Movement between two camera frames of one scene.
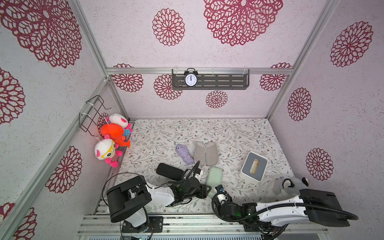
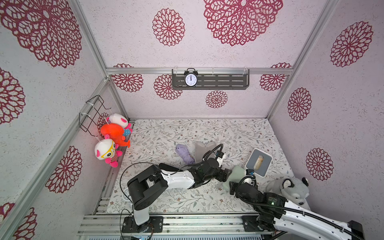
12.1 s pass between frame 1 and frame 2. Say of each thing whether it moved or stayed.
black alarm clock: stayed
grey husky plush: stayed
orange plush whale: stayed
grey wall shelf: stayed
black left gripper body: moved
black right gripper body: moved
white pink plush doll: stayed
